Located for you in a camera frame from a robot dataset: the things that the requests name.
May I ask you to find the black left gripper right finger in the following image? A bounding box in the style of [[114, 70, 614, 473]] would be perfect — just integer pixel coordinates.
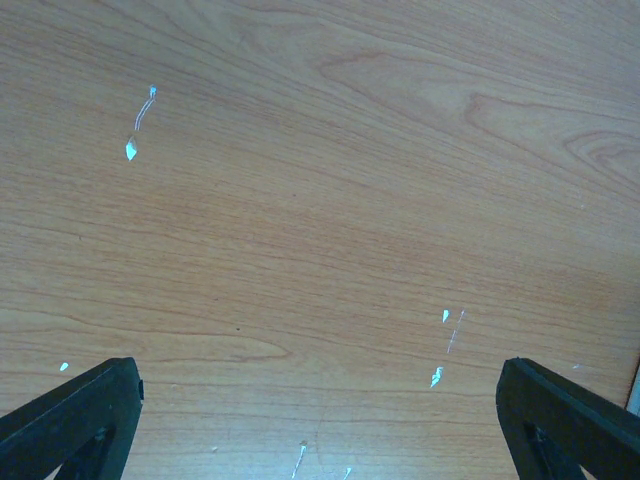
[[496, 357, 639, 479]]

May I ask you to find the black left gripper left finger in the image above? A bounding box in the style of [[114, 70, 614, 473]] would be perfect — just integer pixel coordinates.
[[1, 357, 144, 479]]

